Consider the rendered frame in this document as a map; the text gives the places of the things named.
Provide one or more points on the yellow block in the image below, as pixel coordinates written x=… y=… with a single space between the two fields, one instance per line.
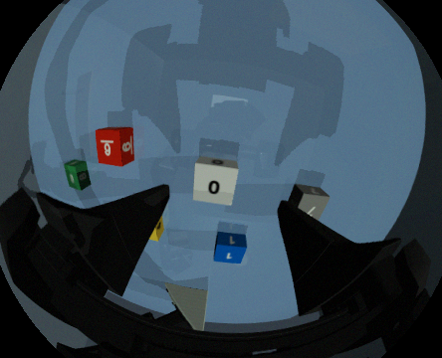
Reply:
x=157 y=231

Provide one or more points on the blue block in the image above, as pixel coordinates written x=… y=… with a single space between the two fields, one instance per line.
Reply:
x=229 y=248

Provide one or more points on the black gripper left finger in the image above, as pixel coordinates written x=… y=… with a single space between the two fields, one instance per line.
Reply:
x=112 y=236

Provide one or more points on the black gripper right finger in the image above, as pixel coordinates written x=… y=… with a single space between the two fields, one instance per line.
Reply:
x=322 y=262

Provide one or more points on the red block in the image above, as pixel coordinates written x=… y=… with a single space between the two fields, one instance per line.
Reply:
x=115 y=145

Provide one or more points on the green block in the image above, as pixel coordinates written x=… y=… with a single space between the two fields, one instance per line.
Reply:
x=77 y=173

